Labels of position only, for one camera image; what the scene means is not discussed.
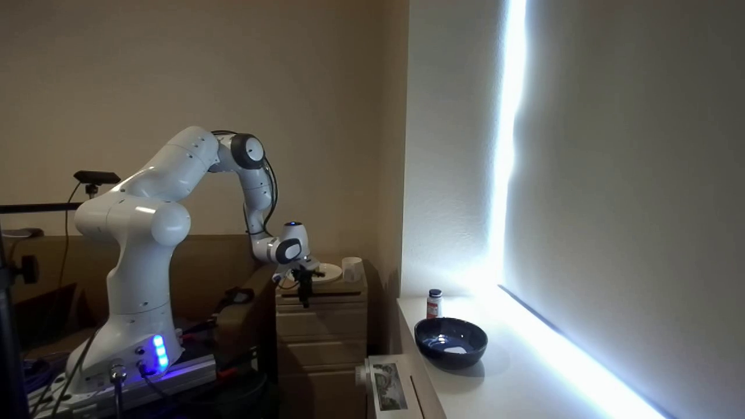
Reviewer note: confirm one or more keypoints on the beige drawer cabinet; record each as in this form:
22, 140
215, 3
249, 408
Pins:
320, 378

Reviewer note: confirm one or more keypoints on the robot base with blue lights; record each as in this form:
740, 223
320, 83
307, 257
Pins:
140, 374

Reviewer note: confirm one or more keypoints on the cabinet drawer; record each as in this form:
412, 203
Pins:
327, 324

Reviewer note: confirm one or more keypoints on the white mug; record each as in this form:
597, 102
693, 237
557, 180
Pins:
352, 268

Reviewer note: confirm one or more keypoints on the small spice bottle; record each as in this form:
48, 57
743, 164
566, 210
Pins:
434, 303

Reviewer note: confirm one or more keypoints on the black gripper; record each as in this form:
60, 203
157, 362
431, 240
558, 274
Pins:
302, 280

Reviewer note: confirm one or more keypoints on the black camera on stand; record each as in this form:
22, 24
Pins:
95, 176

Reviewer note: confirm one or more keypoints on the white plate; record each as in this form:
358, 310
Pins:
327, 272

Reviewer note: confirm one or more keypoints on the white radiator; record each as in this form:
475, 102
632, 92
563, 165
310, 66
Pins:
390, 386

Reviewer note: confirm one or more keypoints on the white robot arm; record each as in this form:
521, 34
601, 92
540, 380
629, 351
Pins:
147, 220

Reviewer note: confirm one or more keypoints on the dark blue bowl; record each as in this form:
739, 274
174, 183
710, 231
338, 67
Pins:
450, 342

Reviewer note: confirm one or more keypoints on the brown cardboard box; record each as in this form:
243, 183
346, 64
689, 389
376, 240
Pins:
210, 278

